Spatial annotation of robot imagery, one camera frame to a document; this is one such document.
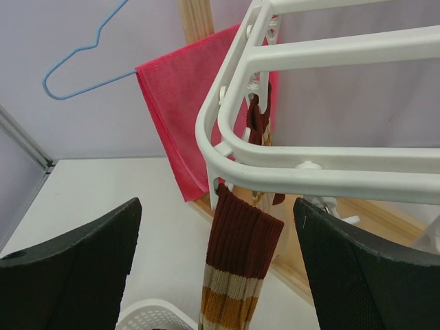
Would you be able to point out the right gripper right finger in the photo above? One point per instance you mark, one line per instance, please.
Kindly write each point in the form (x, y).
(359, 280)

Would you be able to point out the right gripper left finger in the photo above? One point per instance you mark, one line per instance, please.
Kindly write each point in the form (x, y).
(75, 280)

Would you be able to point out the white clip drying hanger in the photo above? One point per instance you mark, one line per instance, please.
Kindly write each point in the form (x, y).
(357, 112)

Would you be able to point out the white perforated plastic basket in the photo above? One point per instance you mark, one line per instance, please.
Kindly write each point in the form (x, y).
(154, 314)

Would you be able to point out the maroon striped sock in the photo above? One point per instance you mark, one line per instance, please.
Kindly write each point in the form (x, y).
(241, 246)
(259, 123)

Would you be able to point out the pink cloth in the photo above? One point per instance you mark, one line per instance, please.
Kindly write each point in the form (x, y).
(174, 87)

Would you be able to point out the wooden drying rack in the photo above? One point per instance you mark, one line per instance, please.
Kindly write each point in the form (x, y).
(287, 264)

